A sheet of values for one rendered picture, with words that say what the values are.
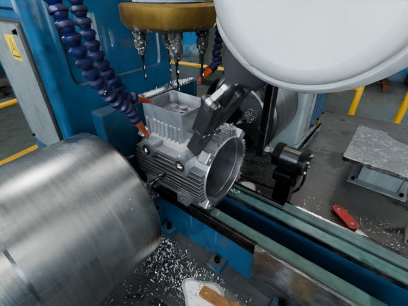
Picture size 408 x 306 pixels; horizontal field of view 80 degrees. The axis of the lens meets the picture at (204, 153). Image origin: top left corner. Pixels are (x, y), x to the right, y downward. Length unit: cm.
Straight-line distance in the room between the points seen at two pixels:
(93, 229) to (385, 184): 89
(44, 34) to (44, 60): 5
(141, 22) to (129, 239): 33
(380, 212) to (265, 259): 48
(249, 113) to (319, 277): 41
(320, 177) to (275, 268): 50
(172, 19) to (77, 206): 31
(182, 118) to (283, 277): 37
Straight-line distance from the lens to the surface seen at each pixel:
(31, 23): 59
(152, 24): 44
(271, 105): 57
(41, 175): 36
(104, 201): 34
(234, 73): 33
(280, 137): 96
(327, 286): 52
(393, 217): 92
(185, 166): 48
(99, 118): 54
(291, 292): 57
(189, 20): 44
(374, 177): 99
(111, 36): 67
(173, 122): 52
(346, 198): 91
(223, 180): 63
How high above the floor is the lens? 135
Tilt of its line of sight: 34 degrees down
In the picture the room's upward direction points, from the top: straight up
